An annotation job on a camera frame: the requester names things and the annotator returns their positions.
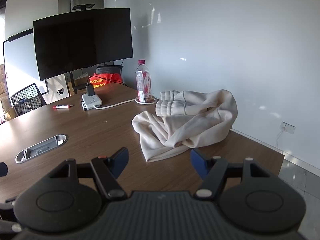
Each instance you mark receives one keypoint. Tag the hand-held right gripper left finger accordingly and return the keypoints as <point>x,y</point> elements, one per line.
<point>120,162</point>

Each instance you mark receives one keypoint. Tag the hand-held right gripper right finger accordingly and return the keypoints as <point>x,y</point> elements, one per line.
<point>198,163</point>

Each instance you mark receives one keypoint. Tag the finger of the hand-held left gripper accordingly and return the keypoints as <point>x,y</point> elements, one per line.
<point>3,170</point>
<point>7,226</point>

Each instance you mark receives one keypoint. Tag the cream sweatpants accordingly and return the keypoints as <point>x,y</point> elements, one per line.
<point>200,120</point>

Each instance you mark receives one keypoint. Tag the black marker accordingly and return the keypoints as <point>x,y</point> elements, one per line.
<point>84,106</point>

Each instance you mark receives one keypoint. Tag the white power strip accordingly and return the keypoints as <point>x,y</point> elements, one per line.
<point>92,101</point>

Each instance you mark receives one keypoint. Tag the black mesh office chair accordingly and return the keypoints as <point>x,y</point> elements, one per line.
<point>25,98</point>
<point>110,69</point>

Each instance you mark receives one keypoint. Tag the stack of cardboard boxes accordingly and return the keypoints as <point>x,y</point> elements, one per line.
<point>4,95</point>

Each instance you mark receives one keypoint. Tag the black charger plug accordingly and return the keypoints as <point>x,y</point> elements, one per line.
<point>90,90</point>

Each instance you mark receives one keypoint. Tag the red-capped whiteboard marker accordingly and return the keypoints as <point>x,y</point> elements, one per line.
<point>62,106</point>

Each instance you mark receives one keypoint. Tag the clear plastic water bottle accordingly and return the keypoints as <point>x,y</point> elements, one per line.
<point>143,85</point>

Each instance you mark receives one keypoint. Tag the red bag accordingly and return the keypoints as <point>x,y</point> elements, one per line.
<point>110,77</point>

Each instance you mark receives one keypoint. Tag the flat cardboard box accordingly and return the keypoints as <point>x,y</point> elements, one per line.
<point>81,81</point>

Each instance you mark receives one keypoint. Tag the large black-framed whiteboard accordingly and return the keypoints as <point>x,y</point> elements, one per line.
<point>20,60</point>

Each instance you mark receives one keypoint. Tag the black flat monitor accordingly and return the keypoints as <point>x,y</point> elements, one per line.
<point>82,42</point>

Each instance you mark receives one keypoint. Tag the black monitor stand shelf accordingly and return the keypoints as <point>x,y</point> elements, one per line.
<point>83,6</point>

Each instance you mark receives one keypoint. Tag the white wall socket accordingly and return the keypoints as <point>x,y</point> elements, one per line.
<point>287,127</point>

